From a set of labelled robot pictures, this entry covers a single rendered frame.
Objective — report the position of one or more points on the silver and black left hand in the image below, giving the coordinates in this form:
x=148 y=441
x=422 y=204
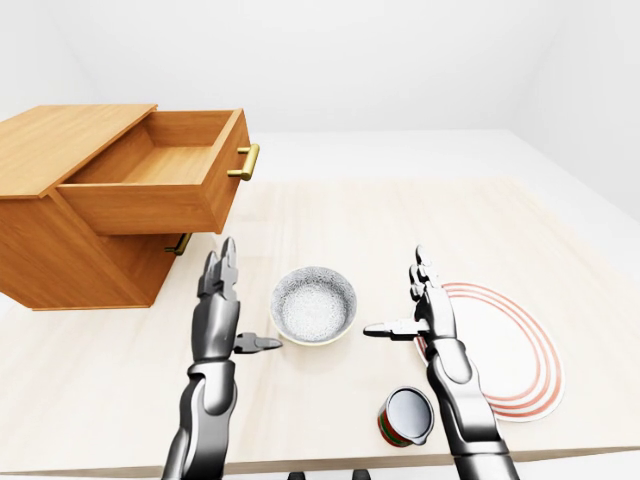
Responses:
x=218 y=310

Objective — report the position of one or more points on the silver and black right hand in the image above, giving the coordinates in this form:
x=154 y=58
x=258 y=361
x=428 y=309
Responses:
x=430 y=310

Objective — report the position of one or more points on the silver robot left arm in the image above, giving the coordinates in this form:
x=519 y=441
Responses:
x=205 y=420

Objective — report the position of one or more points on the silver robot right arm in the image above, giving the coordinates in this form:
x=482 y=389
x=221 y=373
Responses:
x=470 y=410

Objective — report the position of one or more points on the patterned grey bowl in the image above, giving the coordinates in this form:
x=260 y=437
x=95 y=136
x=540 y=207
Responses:
x=313 y=306

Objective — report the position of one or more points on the wooden cabinet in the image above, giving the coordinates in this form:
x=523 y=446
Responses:
x=45 y=240

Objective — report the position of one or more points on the white plate with red rings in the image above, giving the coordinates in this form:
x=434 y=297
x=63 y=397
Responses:
x=505 y=350

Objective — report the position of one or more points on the closed wooden drawer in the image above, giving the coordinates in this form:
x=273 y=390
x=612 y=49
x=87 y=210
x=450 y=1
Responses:
x=135 y=260

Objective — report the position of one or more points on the red and green tin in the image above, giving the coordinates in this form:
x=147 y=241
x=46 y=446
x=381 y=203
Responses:
x=406 y=415

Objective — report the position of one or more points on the open wooden drawer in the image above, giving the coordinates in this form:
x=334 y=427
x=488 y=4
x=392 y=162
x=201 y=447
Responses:
x=165 y=165

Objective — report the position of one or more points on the small dark shape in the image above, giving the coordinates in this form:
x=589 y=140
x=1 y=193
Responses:
x=360 y=475
x=296 y=475

